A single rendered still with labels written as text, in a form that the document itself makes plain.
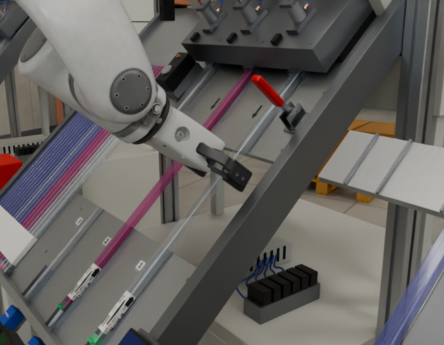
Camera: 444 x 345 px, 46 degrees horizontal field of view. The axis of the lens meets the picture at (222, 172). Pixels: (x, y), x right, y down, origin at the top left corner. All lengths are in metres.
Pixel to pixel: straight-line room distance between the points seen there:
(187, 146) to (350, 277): 0.64
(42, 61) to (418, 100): 0.54
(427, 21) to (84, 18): 0.51
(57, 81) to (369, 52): 0.44
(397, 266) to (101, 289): 0.48
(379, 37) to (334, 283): 0.57
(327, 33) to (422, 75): 0.16
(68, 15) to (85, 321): 0.44
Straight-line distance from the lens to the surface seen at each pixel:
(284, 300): 1.02
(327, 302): 1.09
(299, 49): 0.78
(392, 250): 0.92
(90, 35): 0.51
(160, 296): 0.71
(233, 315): 1.03
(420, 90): 0.84
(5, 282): 0.97
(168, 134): 0.64
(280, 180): 0.70
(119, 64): 0.52
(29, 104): 5.69
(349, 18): 0.82
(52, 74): 0.58
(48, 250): 0.97
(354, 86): 0.78
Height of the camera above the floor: 1.15
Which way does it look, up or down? 16 degrees down
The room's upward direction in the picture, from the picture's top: straight up
